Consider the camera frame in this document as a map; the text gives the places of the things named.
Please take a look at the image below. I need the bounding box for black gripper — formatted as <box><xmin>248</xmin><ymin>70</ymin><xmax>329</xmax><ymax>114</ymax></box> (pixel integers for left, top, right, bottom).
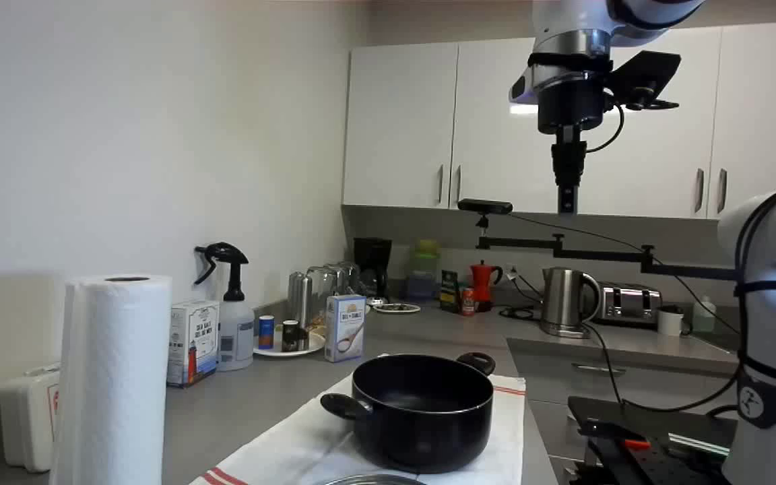
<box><xmin>537</xmin><ymin>78</ymin><xmax>609</xmax><ymax>215</ymax></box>

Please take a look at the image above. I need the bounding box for glass pot lid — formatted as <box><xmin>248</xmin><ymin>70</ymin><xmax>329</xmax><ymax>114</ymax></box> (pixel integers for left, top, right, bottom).
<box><xmin>314</xmin><ymin>470</ymin><xmax>427</xmax><ymax>485</ymax></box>

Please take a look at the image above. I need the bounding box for red moka pot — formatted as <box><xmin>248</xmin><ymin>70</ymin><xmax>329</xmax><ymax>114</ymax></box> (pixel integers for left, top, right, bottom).
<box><xmin>469</xmin><ymin>258</ymin><xmax>507</xmax><ymax>314</ymax></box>

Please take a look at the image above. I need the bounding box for black cooking pot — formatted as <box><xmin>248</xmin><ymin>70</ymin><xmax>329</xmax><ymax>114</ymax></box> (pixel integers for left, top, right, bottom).
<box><xmin>317</xmin><ymin>350</ymin><xmax>497</xmax><ymax>475</ymax></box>

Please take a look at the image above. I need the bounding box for stainless steel kettle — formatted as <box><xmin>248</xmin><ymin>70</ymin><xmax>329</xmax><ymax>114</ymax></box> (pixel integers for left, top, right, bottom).
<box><xmin>539</xmin><ymin>265</ymin><xmax>605</xmax><ymax>340</ymax></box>

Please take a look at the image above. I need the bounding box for silver toaster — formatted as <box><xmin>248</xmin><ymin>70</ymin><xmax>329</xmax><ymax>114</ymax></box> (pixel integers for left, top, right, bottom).
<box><xmin>596</xmin><ymin>283</ymin><xmax>665</xmax><ymax>330</ymax></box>

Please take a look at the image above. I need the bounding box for green plastic container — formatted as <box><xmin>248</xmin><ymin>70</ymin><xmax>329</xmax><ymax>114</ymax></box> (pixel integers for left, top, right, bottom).
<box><xmin>405</xmin><ymin>237</ymin><xmax>445</xmax><ymax>305</ymax></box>

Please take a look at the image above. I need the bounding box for white cup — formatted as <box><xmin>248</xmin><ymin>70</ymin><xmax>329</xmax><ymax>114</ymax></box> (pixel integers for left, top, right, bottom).
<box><xmin>655</xmin><ymin>307</ymin><xmax>687</xmax><ymax>340</ymax></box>

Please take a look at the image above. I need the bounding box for green soap bottle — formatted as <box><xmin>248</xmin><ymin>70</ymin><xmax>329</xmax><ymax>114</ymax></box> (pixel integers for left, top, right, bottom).
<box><xmin>689</xmin><ymin>296</ymin><xmax>720</xmax><ymax>340</ymax></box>

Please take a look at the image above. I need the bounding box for black coffee machine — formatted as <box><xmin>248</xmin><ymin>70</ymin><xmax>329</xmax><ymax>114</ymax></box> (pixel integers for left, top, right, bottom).
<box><xmin>349</xmin><ymin>234</ymin><xmax>395</xmax><ymax>300</ymax></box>

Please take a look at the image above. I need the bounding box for small white plate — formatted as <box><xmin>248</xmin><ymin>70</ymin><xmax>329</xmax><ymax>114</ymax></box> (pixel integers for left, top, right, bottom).
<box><xmin>367</xmin><ymin>300</ymin><xmax>425</xmax><ymax>319</ymax></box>

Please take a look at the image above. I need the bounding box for white carton with blue print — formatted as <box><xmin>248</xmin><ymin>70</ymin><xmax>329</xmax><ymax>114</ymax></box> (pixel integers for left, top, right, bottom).
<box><xmin>324</xmin><ymin>292</ymin><xmax>369</xmax><ymax>365</ymax></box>

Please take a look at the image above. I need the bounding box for black board with red button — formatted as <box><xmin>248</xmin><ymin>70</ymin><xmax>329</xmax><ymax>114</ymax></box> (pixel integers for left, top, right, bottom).
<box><xmin>565</xmin><ymin>394</ymin><xmax>741</xmax><ymax>485</ymax></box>

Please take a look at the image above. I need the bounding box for metal canister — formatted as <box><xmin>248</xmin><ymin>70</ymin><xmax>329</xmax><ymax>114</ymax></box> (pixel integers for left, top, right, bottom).
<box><xmin>285</xmin><ymin>266</ymin><xmax>321</xmax><ymax>331</ymax></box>

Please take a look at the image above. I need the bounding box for dark small jar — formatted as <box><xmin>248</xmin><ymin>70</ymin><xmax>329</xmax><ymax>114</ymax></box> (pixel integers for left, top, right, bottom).
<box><xmin>281</xmin><ymin>319</ymin><xmax>309</xmax><ymax>353</ymax></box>

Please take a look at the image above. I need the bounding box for white plate with jars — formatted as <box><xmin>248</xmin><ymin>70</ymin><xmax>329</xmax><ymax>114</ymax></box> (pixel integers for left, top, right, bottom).
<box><xmin>250</xmin><ymin>331</ymin><xmax>329</xmax><ymax>361</ymax></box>

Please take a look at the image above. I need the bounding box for spice jar with blue lid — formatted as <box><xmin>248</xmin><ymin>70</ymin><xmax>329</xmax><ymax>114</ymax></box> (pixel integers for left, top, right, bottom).
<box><xmin>256</xmin><ymin>314</ymin><xmax>278</xmax><ymax>353</ymax></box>

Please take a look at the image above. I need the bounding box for spray bottle with black trigger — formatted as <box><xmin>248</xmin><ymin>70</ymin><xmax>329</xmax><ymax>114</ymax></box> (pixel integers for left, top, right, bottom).
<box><xmin>192</xmin><ymin>239</ymin><xmax>256</xmax><ymax>373</ymax></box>

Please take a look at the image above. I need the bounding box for white towel with red stripes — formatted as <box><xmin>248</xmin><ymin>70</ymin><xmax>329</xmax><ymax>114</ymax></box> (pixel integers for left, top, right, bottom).
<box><xmin>192</xmin><ymin>373</ymin><xmax>531</xmax><ymax>485</ymax></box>

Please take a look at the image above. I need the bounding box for white carton with red print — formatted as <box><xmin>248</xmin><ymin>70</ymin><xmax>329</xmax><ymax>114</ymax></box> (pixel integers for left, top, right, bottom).
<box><xmin>167</xmin><ymin>300</ymin><xmax>223</xmax><ymax>390</ymax></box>

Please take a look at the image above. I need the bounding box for white paper towel roll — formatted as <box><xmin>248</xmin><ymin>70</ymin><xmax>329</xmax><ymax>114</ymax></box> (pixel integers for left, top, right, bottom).
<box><xmin>50</xmin><ymin>273</ymin><xmax>174</xmax><ymax>485</ymax></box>

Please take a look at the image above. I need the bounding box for white plastic container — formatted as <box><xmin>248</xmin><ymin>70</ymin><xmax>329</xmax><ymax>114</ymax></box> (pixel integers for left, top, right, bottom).
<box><xmin>0</xmin><ymin>365</ymin><xmax>62</xmax><ymax>475</ymax></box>

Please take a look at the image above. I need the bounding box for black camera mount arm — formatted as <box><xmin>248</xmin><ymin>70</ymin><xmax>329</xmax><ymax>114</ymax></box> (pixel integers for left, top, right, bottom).
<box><xmin>475</xmin><ymin>214</ymin><xmax>743</xmax><ymax>283</ymax></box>

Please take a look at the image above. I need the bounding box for black exterior camera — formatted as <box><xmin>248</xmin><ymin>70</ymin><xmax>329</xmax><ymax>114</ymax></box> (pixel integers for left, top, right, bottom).
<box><xmin>454</xmin><ymin>196</ymin><xmax>515</xmax><ymax>219</ymax></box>

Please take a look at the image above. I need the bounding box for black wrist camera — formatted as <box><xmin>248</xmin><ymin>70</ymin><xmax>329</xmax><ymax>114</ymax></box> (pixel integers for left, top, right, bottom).
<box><xmin>605</xmin><ymin>49</ymin><xmax>683</xmax><ymax>114</ymax></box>

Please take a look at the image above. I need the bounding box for black kettle cable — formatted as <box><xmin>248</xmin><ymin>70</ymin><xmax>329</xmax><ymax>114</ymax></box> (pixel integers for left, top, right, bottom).
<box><xmin>581</xmin><ymin>323</ymin><xmax>743</xmax><ymax>419</ymax></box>

